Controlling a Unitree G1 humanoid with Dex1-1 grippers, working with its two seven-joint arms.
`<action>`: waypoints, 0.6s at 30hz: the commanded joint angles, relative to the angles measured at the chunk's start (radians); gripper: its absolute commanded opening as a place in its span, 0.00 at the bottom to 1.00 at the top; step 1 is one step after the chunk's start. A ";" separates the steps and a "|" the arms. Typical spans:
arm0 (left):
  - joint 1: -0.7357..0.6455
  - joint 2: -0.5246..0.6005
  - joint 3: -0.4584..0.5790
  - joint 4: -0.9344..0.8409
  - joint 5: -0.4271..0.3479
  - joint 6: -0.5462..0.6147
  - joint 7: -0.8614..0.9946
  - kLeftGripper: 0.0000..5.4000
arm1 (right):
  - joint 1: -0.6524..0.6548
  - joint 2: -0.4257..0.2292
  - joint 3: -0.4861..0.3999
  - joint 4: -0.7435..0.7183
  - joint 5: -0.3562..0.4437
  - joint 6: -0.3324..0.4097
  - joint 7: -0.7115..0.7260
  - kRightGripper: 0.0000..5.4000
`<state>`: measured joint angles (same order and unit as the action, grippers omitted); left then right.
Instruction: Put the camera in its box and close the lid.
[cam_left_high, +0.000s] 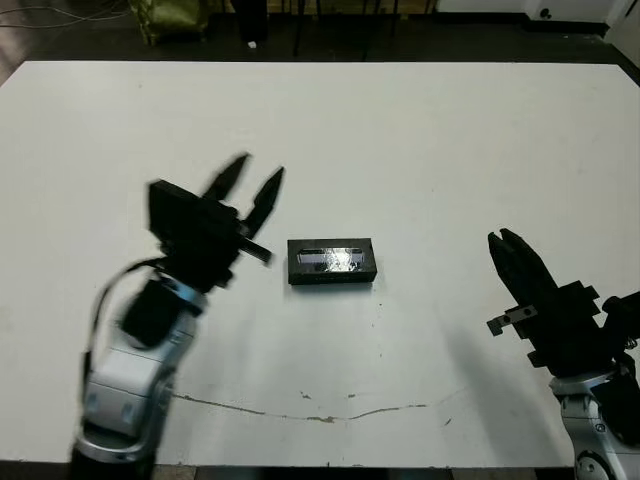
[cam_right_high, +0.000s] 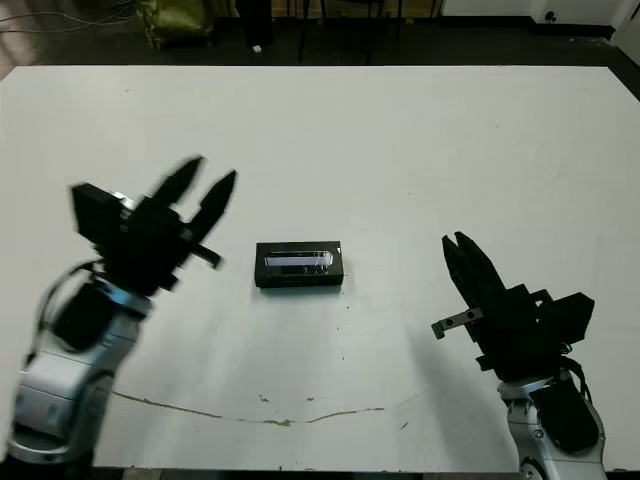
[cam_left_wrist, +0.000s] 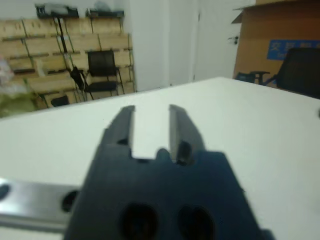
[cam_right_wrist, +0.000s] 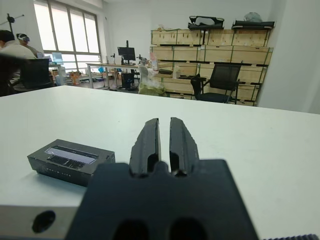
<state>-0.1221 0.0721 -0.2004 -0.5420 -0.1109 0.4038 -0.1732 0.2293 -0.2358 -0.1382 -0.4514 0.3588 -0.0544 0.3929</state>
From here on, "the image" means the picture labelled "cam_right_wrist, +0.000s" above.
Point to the black mesh folding chair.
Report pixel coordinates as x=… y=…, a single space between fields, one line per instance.
x=225 y=75

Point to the pink white carton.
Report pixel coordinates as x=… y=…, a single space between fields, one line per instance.
x=153 y=61

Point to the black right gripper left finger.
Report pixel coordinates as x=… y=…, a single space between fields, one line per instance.
x=147 y=147

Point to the black computer monitor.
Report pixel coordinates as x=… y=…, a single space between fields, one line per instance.
x=126 y=52

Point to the person in beige jacket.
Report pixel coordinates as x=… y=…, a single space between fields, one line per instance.
x=15 y=48

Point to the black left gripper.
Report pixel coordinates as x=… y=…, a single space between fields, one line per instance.
x=8 y=75

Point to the black computer tower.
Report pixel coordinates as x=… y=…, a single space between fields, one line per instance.
x=128 y=81

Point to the grey wrapped bundle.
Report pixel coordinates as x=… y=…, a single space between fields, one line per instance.
x=253 y=17

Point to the black padded case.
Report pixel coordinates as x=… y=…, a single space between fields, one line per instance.
x=193 y=26

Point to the black flat case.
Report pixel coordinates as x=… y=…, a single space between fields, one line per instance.
x=252 y=24

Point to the person wearing headset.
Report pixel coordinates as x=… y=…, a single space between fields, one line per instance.
x=23 y=38

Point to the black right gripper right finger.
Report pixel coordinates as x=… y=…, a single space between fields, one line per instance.
x=181 y=147

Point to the large window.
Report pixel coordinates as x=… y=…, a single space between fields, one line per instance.
x=60 y=27

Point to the black printed box lid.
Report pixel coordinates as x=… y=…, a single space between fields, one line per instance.
x=75 y=175

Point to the black light stand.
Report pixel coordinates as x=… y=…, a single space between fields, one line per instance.
x=9 y=22

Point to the black office chair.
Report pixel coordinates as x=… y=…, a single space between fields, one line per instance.
x=35 y=72

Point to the long wooden top desk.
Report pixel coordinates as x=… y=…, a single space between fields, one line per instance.
x=112 y=65

